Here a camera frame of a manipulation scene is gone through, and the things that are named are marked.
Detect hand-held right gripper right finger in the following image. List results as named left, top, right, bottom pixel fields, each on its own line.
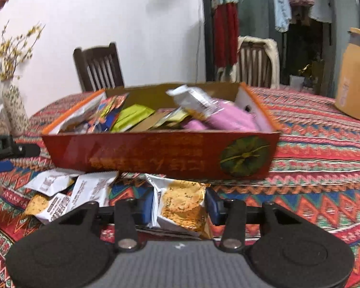
left=205, top=187, right=304, bottom=253

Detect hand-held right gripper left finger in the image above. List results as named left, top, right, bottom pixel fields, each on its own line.
left=58, top=190, right=154, bottom=253

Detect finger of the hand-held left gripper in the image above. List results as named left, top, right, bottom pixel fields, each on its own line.
left=0, top=160, right=14, bottom=175
left=16, top=143, right=40, bottom=157

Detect white orange cracker packet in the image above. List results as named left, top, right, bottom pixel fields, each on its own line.
left=144, top=173, right=213, bottom=238

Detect orange cardboard box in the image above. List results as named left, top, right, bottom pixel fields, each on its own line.
left=42, top=82, right=282, bottom=181

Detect long green snack packet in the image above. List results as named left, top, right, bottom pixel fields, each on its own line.
left=110, top=104, right=156, bottom=133

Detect floral ceramic vase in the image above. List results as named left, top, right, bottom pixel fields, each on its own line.
left=1, top=79, right=30, bottom=136

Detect white labelled snack packet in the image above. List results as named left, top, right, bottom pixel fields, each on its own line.
left=67, top=171, right=120, bottom=208

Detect white orange snack packet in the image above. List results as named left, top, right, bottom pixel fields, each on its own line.
left=47, top=91, right=107, bottom=134

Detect orange blue snack packet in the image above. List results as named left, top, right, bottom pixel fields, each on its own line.
left=86, top=93, right=130, bottom=133

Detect pink snack packet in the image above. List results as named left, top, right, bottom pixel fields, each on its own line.
left=181, top=100, right=259, bottom=133

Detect small green snack packet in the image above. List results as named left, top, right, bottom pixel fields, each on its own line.
left=155, top=108, right=188, bottom=127

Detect yellow flower branches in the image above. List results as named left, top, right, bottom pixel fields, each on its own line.
left=0, top=20, right=46, bottom=82

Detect dark wooden chair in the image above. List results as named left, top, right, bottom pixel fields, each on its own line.
left=73, top=42, right=126, bottom=92

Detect silver orange snack packet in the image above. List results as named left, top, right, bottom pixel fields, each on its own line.
left=166, top=84, right=217, bottom=118

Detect brown wooden chair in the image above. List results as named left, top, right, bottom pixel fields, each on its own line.
left=239, top=42, right=273, bottom=88

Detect wooden chair with cloth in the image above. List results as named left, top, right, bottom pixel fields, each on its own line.
left=237, top=35, right=280, bottom=89

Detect red tasselled hanging decoration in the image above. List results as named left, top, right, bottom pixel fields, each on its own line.
left=210, top=0, right=241, bottom=76

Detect beige thermos jug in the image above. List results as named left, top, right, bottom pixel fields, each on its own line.
left=334, top=27, right=360, bottom=121

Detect light blue hanging shirt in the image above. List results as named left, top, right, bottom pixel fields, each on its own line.
left=272, top=0, right=292, bottom=32

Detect white hanging garment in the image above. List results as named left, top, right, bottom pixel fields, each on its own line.
left=308, top=0, right=334, bottom=24

